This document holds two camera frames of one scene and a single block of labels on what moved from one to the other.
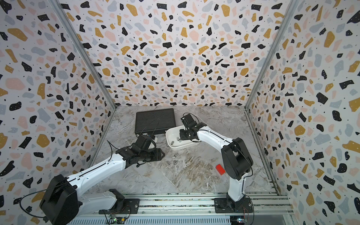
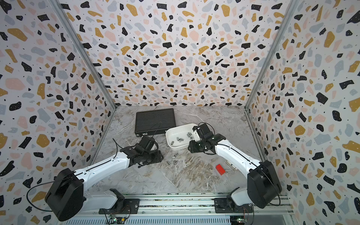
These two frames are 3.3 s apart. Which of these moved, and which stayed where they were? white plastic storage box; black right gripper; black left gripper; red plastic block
Moved: black right gripper
Stayed: black left gripper; red plastic block; white plastic storage box
